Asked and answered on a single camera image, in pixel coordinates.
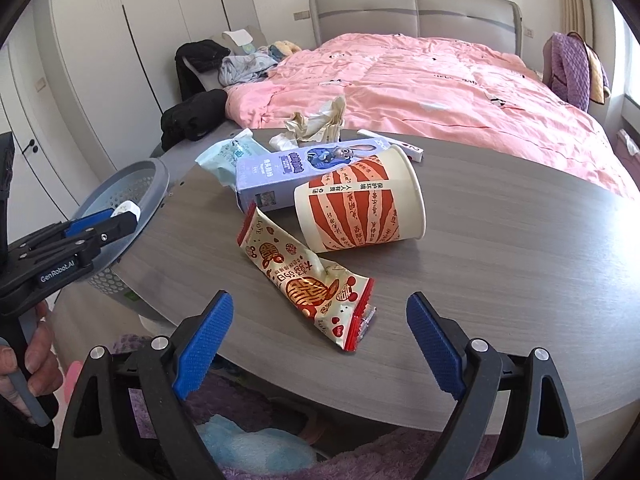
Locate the yellow plush toy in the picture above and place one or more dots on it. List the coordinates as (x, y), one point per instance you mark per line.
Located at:
(279, 50)

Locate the light blue clothes pile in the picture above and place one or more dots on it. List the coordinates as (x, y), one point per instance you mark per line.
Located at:
(240, 69)

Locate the grey bedside chair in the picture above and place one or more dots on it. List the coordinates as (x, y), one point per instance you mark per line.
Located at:
(241, 41)

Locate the purple fluffy rug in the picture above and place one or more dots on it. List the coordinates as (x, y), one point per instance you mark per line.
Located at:
(250, 436)

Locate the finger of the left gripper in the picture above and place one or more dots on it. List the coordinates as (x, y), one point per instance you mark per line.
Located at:
(109, 231)
(80, 225)

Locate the red white paper cup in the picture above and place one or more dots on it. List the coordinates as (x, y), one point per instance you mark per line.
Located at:
(373, 201)

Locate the black garment on chair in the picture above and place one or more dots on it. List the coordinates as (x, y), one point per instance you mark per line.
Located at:
(197, 65)

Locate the purple cartoon carton box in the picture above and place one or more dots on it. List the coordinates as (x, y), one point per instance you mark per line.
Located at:
(269, 180)

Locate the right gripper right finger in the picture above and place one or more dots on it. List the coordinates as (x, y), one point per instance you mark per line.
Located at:
(538, 437)

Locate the cream paper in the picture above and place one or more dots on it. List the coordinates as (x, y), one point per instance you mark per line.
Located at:
(319, 128)

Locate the grey perforated trash basket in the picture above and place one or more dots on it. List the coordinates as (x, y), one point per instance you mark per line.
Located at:
(144, 183)

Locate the red white snack wrapper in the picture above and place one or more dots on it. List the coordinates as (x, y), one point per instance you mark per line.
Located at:
(333, 298)

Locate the purple knitted bag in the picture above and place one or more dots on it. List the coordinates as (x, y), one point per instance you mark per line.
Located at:
(574, 72)

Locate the grey upholstered headboard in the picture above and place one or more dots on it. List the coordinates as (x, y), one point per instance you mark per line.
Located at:
(495, 23)

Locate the person's left hand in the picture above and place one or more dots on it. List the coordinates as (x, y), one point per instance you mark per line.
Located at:
(40, 361)

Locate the light blue wipes packet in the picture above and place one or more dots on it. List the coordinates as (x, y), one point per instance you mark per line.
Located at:
(221, 158)

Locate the black clothes pile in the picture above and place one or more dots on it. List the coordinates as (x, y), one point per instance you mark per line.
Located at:
(194, 118)

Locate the white wardrobe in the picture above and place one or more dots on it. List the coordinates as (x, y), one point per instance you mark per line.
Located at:
(110, 65)

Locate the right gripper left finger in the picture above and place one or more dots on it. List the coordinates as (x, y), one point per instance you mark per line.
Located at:
(126, 418)

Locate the grey bed mattress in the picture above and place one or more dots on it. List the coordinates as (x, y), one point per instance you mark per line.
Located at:
(181, 157)

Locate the small white red box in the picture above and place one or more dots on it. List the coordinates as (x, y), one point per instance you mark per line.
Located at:
(413, 152)

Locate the pink duvet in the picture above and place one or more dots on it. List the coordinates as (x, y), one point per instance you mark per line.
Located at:
(443, 89)

